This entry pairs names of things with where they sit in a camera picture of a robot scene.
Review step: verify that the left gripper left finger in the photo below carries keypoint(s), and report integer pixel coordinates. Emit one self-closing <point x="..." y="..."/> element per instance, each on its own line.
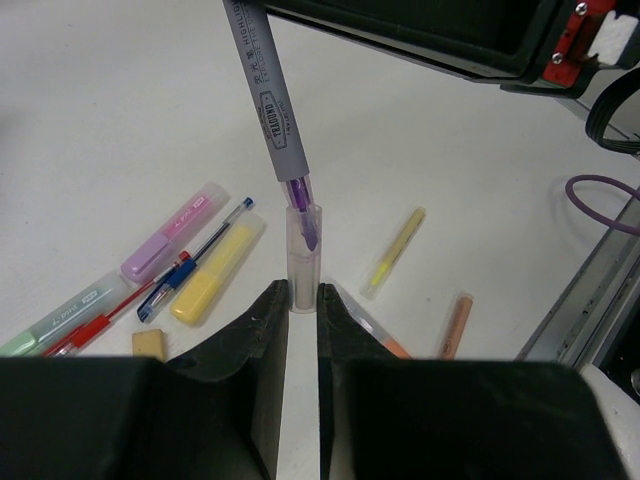
<point x="235" y="396"/>

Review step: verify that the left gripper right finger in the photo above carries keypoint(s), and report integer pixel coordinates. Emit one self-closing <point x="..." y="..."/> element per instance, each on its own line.
<point x="340" y="341"/>

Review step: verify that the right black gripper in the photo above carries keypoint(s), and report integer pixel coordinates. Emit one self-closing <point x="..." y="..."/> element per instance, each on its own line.
<point x="528" y="47"/>

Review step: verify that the slim yellow highlighter pen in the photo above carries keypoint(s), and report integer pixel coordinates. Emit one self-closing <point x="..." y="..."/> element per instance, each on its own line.
<point x="385" y="264"/>

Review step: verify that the clear highlighter cap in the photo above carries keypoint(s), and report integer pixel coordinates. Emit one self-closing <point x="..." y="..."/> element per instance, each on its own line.
<point x="304" y="253"/>

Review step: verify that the grey purple highlighter pen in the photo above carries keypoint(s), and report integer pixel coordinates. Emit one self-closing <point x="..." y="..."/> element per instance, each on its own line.
<point x="263" y="72"/>

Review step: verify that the orange capped marker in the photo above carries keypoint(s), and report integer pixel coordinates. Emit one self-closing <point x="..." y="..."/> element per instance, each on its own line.
<point x="366" y="321"/>

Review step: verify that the yellow highlighter marker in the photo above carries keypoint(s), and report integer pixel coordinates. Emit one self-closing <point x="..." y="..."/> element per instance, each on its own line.
<point x="209" y="279"/>

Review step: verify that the blue gel pen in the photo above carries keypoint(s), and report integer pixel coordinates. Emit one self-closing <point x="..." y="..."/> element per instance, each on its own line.
<point x="171" y="281"/>

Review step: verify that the tan eraser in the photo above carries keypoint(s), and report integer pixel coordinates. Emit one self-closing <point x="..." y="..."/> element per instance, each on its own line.
<point x="149" y="343"/>

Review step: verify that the slim orange highlighter pen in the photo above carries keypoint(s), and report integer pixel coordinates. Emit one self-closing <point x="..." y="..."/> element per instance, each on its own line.
<point x="455" y="327"/>

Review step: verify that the pink purple highlighter marker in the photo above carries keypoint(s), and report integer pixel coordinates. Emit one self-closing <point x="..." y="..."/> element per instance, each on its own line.
<point x="165" y="244"/>

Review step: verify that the red gel pen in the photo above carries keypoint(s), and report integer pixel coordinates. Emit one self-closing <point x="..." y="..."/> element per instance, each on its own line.
<point x="82" y="335"/>

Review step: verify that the green highlighter marker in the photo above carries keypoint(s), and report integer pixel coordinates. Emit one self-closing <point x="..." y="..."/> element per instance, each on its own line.
<point x="98" y="298"/>

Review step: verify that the aluminium rail frame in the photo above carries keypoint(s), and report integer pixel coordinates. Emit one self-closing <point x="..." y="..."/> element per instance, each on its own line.
<point x="585" y="310"/>

